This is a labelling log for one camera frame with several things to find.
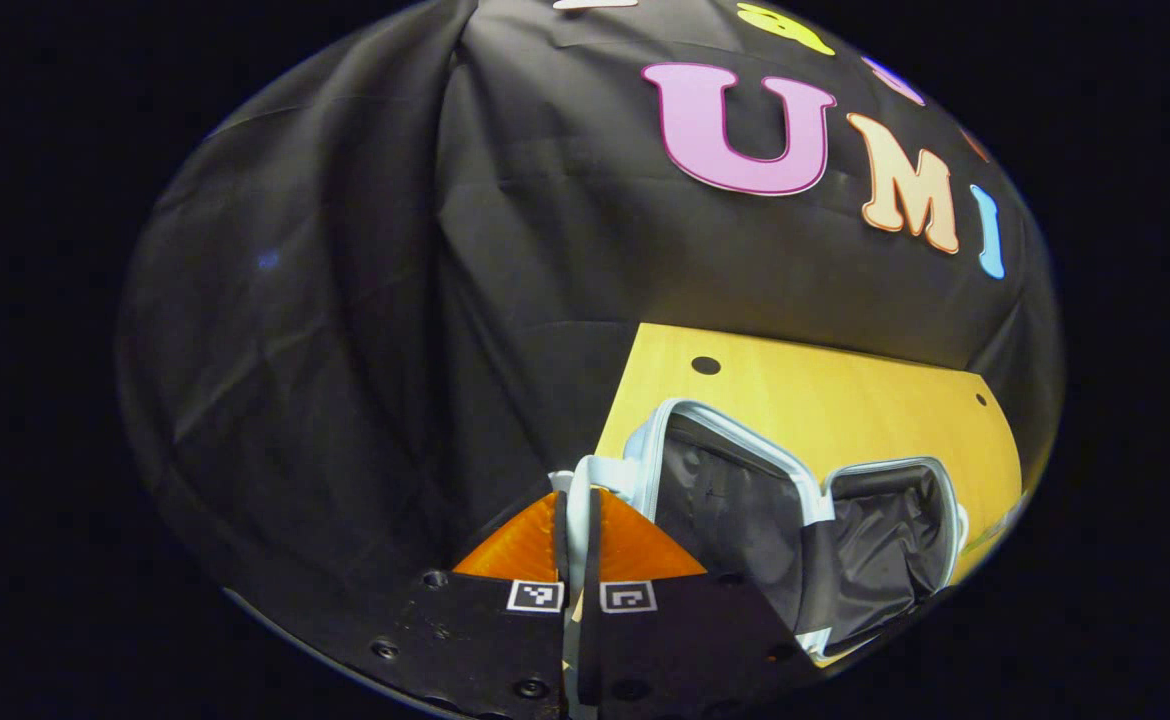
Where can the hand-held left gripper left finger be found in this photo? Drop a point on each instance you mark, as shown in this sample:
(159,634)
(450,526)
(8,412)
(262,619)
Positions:
(562,550)

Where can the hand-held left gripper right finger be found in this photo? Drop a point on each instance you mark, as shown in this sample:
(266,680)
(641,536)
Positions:
(593,550)

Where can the light blue suitcase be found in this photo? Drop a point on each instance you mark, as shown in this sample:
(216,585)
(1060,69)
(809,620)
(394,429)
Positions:
(745,510)

